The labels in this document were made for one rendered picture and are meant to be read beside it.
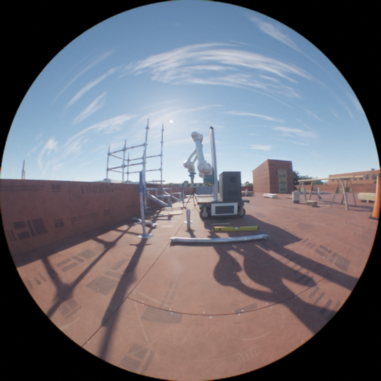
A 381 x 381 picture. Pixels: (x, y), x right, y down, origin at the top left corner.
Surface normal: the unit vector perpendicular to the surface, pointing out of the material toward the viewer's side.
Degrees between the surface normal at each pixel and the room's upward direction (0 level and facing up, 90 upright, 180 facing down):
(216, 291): 0
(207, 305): 0
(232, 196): 90
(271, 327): 0
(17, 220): 90
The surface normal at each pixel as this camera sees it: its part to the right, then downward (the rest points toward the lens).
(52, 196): 0.99, -0.03
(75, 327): -0.03, -1.00
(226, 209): -0.10, 0.02
